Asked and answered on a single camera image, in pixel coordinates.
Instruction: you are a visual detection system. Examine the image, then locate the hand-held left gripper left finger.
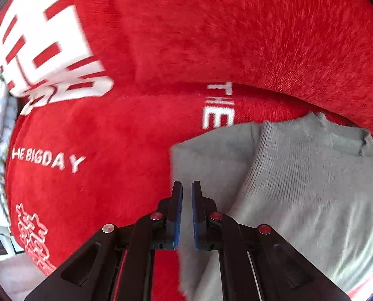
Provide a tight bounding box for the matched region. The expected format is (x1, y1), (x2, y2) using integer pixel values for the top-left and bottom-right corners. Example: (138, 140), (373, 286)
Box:
(25, 181), (183, 301)

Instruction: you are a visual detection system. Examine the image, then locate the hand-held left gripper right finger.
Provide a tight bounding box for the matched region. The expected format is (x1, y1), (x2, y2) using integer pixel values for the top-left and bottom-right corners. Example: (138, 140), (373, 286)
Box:
(191, 181), (351, 301)

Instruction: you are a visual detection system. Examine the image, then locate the grey knit sweater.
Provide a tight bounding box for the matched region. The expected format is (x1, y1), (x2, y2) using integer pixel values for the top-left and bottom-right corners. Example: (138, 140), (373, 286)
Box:
(169, 112), (373, 301)

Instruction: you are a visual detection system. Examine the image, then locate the red printed blanket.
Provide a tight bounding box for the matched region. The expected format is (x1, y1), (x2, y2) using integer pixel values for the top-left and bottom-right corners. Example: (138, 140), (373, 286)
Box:
(0, 0), (373, 301)

